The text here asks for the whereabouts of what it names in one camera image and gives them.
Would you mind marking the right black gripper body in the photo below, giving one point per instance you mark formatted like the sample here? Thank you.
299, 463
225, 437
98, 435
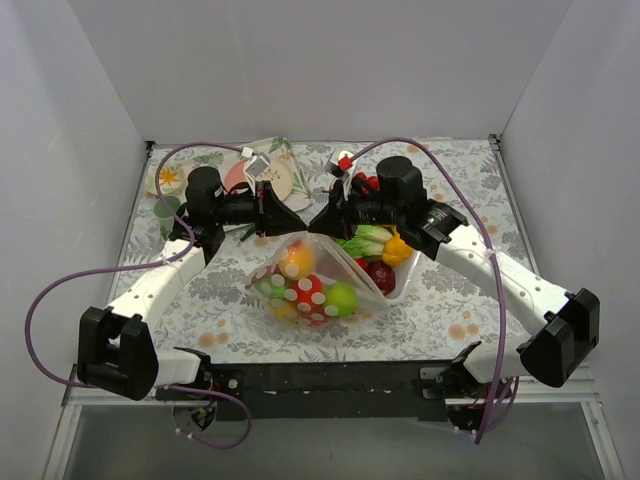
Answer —
341, 210

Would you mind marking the pink peach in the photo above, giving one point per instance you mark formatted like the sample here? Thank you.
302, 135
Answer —
297, 260

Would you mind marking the clear dotted zip bag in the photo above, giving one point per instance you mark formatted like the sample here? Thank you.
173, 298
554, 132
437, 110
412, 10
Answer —
329, 268

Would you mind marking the light green chayote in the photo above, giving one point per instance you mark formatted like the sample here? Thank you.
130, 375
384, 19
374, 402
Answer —
273, 286

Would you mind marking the red yellow apple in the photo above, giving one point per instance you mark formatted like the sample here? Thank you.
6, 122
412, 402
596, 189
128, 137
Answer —
309, 299

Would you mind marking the green apple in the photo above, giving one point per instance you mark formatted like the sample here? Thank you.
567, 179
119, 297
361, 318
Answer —
340, 300

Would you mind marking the yellow lemon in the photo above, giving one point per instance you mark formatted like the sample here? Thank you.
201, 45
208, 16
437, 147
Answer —
284, 311

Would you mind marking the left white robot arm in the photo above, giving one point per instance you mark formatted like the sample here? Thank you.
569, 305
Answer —
116, 351

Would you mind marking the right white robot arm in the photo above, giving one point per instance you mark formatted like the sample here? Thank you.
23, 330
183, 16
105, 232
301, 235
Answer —
562, 328

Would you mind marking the green cucumber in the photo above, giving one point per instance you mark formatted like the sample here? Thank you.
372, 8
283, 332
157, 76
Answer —
248, 233

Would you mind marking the red lychee bunch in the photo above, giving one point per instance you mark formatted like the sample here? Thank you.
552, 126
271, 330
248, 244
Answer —
372, 181

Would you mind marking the pink and cream plate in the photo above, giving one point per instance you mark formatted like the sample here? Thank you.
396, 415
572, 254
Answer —
278, 174

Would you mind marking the green lettuce leaf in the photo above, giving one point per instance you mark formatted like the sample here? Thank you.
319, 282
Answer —
367, 241

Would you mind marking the green cup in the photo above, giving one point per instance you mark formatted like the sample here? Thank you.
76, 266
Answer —
163, 213

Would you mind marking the small floral bowl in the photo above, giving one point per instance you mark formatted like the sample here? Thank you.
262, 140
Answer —
172, 181

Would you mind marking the yellow bell pepper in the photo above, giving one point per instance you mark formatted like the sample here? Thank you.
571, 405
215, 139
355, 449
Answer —
395, 251

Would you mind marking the white plastic fruit tray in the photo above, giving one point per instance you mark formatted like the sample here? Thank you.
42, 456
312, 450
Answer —
400, 280

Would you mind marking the dark red apple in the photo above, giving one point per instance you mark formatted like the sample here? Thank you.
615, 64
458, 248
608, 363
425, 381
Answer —
382, 275

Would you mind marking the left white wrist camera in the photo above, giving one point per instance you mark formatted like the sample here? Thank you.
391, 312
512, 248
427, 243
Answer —
255, 163

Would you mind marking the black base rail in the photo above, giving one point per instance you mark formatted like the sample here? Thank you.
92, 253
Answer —
417, 389

